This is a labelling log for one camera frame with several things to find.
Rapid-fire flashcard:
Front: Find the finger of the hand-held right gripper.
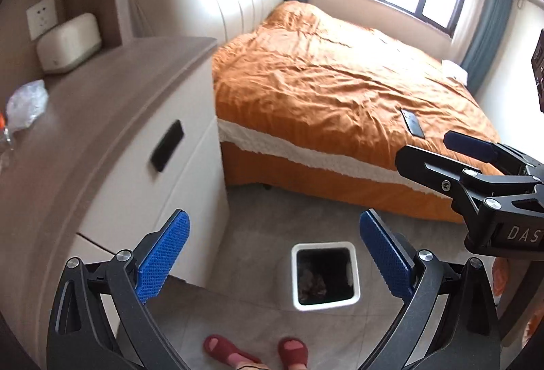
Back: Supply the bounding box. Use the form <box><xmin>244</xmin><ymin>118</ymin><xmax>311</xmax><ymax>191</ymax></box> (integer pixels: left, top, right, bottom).
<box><xmin>444</xmin><ymin>131</ymin><xmax>544</xmax><ymax>184</ymax></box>
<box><xmin>395</xmin><ymin>145</ymin><xmax>544</xmax><ymax>222</ymax></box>

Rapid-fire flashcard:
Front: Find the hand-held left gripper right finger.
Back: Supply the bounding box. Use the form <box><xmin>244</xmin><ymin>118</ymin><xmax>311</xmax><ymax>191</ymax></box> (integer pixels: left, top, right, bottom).
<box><xmin>359</xmin><ymin>208</ymin><xmax>502</xmax><ymax>370</ymax></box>

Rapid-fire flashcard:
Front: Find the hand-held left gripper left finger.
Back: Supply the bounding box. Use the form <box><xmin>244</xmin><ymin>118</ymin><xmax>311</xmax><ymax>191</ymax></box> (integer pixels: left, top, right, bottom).
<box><xmin>46</xmin><ymin>208</ymin><xmax>192</xmax><ymax>370</ymax></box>

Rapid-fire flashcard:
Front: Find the white square trash bin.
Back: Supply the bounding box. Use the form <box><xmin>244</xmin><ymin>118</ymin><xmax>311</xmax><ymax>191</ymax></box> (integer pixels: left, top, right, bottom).
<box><xmin>291</xmin><ymin>241</ymin><xmax>361</xmax><ymax>311</ymax></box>

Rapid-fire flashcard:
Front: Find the white plastic bag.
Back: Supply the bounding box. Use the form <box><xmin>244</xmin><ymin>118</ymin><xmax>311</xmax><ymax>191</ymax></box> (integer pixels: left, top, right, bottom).
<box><xmin>6</xmin><ymin>80</ymin><xmax>49</xmax><ymax>130</ymax></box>

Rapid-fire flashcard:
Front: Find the black smartphone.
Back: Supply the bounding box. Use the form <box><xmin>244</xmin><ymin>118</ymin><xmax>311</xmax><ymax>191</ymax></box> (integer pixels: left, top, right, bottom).
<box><xmin>400</xmin><ymin>108</ymin><xmax>426</xmax><ymax>139</ymax></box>

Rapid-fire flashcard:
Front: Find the orange patterned cloth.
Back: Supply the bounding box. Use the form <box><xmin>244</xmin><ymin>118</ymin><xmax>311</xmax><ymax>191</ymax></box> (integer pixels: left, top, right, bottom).
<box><xmin>492</xmin><ymin>257</ymin><xmax>544</xmax><ymax>351</ymax></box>

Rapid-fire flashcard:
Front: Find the crumpled brown paper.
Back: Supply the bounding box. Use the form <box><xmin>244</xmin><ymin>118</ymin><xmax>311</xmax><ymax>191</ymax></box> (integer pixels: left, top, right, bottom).
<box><xmin>300</xmin><ymin>268</ymin><xmax>328</xmax><ymax>299</ymax></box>

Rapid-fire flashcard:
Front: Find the black device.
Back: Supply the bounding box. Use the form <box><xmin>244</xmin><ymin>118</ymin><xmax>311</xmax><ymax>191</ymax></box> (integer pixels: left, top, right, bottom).
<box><xmin>531</xmin><ymin>28</ymin><xmax>544</xmax><ymax>113</ymax></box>

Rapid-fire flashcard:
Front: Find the red slipper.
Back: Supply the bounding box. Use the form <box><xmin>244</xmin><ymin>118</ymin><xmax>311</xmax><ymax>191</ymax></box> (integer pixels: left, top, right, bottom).
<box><xmin>277</xmin><ymin>337</ymin><xmax>310</xmax><ymax>370</ymax></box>
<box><xmin>203</xmin><ymin>334</ymin><xmax>262</xmax><ymax>370</ymax></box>

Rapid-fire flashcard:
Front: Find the bed with orange cover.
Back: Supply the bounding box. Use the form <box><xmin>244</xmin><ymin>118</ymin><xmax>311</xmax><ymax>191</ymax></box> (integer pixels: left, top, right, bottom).
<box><xmin>211</xmin><ymin>0</ymin><xmax>502</xmax><ymax>224</ymax></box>

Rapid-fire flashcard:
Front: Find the beige nightstand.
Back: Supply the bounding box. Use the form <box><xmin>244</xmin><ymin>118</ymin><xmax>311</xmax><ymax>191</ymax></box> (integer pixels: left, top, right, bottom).
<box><xmin>0</xmin><ymin>36</ymin><xmax>230</xmax><ymax>370</ymax></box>

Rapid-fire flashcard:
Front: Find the white mattress pad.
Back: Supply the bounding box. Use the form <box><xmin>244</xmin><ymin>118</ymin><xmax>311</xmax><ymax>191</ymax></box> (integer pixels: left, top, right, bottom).
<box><xmin>218</xmin><ymin>119</ymin><xmax>464</xmax><ymax>196</ymax></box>

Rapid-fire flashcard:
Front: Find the cream tissue box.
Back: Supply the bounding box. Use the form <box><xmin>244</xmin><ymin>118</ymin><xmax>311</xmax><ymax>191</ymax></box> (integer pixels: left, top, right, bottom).
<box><xmin>36</xmin><ymin>13</ymin><xmax>103</xmax><ymax>75</ymax></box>

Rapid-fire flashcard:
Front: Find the black drawer handle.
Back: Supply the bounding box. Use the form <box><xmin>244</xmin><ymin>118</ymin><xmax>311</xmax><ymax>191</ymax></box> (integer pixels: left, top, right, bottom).
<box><xmin>150</xmin><ymin>120</ymin><xmax>184</xmax><ymax>173</ymax></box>

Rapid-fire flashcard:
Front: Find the white wall socket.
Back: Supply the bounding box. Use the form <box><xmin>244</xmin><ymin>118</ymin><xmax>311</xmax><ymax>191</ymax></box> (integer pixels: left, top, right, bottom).
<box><xmin>26</xmin><ymin>0</ymin><xmax>58</xmax><ymax>41</ymax></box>

